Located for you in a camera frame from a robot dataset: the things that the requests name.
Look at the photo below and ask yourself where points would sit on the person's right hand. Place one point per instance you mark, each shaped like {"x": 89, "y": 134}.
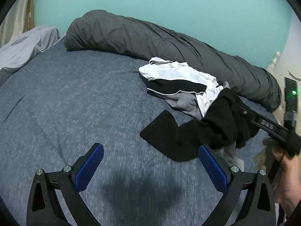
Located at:
{"x": 287, "y": 193}

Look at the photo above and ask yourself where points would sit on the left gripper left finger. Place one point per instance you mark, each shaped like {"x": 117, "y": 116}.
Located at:
{"x": 43, "y": 207}

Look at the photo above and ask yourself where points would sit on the cream headboard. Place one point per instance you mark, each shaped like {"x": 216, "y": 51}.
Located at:
{"x": 288, "y": 65}

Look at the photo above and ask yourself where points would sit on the grey garment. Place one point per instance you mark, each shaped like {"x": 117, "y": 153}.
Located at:
{"x": 186, "y": 103}

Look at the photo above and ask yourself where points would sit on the light grey pillow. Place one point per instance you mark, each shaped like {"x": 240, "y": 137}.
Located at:
{"x": 18, "y": 52}

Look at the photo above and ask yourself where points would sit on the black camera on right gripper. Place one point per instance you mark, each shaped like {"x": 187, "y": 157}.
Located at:
{"x": 291, "y": 103}

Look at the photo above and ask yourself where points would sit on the black garment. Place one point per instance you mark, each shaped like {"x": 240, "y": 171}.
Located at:
{"x": 221, "y": 127}

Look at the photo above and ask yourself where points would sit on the beige curtain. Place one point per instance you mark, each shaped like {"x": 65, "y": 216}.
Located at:
{"x": 19, "y": 19}

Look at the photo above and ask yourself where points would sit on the dark grey rolled duvet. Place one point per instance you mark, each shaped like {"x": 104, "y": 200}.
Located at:
{"x": 101, "y": 30}

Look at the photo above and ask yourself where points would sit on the white and black shirt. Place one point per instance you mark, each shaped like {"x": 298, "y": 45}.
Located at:
{"x": 169, "y": 78}

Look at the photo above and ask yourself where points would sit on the blue-grey bed sheet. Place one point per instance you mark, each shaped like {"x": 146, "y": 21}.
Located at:
{"x": 61, "y": 103}

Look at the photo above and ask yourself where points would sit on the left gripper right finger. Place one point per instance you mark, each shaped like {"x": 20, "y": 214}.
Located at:
{"x": 258, "y": 207}

